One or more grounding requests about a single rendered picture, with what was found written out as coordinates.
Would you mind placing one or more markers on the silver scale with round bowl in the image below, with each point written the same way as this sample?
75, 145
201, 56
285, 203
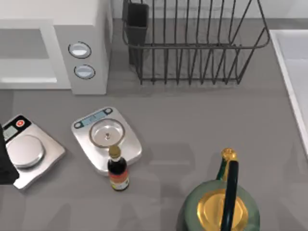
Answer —
106, 134

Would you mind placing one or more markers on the dark bottle with gold cap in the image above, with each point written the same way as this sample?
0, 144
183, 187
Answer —
118, 170

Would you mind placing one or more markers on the round microwave knob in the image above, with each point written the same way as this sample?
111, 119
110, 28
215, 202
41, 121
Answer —
84, 71
79, 50

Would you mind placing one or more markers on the dark grey cutlery holder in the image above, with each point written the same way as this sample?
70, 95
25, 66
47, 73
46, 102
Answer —
136, 26

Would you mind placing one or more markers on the green and gold kettle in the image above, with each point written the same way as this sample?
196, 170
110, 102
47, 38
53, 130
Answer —
219, 204

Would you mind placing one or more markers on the pale microwave oven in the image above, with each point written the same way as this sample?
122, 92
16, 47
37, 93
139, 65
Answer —
81, 31

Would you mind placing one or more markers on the silver scale with red button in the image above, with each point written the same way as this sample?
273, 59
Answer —
33, 151

